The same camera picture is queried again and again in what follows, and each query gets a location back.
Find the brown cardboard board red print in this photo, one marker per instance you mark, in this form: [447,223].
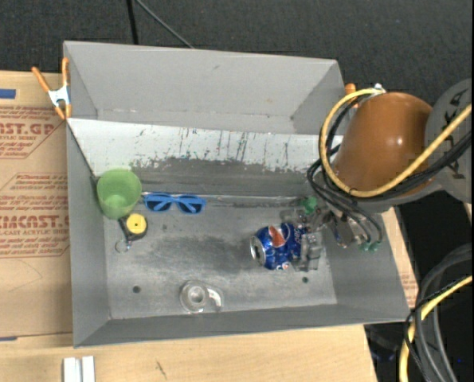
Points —
[29,285]

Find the green plastic cup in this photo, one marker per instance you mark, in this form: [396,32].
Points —
[117,193]

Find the grey metal bin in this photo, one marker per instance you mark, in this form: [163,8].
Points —
[220,261]

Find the clear glass mug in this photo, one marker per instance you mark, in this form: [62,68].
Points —
[197,296]

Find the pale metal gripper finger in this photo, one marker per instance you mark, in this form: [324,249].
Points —
[311,253]
[290,214]

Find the yellow and black tape measure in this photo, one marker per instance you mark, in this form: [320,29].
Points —
[136,224]

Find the crushed blue soda can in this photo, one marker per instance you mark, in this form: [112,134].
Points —
[274,247]

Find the blue sunglasses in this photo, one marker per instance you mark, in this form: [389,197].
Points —
[173,202]

